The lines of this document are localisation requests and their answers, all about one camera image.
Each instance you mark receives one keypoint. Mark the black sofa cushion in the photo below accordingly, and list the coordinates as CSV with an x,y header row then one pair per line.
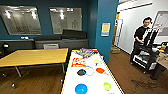
x,y
74,34

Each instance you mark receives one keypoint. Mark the green bowl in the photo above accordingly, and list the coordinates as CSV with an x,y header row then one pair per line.
x,y
107,86

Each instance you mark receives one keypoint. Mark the yellow paddle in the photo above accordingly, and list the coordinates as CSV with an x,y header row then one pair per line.
x,y
96,62

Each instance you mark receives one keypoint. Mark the white wall outlet strip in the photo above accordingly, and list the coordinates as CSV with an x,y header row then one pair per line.
x,y
24,37

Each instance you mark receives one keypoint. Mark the red bowl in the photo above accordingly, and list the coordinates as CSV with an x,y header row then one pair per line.
x,y
95,50

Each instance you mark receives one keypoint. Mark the dark sofa bench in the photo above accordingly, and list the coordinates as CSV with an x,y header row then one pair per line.
x,y
50,43

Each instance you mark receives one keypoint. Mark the tall wooden door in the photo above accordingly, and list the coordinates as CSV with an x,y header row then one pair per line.
x,y
116,30

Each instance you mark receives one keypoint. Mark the yellow wall poster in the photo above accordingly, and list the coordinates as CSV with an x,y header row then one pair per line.
x,y
105,29

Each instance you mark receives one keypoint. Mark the person in black shirt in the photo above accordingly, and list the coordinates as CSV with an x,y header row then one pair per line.
x,y
140,36

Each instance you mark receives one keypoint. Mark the brown cardboard floor box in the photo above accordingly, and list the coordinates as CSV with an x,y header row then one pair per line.
x,y
115,50

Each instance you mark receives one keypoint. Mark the yellow wooden table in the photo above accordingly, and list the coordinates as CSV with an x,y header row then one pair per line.
x,y
33,56

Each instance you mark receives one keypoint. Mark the small black round object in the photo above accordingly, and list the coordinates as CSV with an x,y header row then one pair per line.
x,y
4,49

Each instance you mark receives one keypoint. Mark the blue bowl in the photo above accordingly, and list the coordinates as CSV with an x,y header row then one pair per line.
x,y
81,89

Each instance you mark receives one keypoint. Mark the yellow air hockey table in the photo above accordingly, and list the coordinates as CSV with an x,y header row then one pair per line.
x,y
93,80

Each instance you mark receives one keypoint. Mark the red yellow snack bag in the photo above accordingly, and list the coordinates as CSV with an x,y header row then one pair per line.
x,y
78,62

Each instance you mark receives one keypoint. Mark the interior glass window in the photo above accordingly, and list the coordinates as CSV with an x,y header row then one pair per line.
x,y
20,20
66,20

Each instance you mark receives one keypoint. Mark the black wheeled cart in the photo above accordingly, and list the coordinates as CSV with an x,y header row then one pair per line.
x,y
148,55

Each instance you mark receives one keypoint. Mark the red white wall poster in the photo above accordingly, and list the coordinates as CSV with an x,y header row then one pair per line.
x,y
161,22

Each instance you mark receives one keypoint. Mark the white rectangular label plate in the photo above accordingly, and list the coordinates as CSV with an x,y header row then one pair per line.
x,y
51,46

